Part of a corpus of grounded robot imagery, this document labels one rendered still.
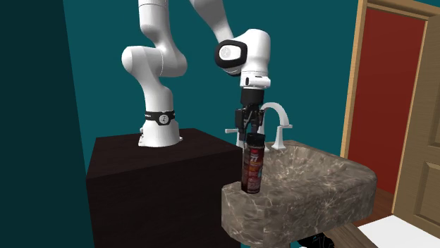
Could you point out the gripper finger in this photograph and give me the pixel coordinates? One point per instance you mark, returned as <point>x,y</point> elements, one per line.
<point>240,120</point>
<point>257,118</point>

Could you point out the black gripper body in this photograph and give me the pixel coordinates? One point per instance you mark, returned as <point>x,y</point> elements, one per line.
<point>251,97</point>

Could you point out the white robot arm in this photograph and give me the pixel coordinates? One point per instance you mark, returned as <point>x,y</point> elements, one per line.
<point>156,99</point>

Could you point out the white faucet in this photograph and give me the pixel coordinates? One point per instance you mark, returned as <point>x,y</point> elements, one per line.
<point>280,127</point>

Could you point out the red spray can black cap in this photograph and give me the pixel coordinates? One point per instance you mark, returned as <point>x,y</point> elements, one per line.
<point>253,161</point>

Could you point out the brown marble sink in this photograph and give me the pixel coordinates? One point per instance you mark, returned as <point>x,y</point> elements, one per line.
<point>309,192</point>

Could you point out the dark brown robot stand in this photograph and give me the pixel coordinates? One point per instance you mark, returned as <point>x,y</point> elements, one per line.
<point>154,185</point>

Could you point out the tan wooden door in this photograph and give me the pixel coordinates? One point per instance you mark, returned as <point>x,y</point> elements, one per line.
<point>417,144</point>

